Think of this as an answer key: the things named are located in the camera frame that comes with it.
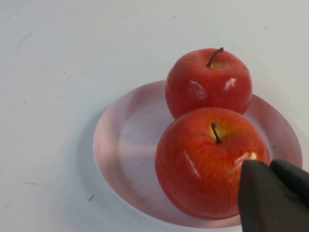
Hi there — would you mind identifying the pink round plate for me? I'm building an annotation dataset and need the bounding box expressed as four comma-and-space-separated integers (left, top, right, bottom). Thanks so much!
93, 80, 304, 228

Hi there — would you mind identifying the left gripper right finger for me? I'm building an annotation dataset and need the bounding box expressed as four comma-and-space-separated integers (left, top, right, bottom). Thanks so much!
270, 159, 309, 207

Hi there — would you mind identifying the red plastic apple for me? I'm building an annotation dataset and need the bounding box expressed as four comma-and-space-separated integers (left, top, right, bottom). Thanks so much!
154, 107, 271, 220
165, 47, 253, 119

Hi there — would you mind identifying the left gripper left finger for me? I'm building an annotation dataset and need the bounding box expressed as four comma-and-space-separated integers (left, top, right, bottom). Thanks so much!
238, 159, 309, 232

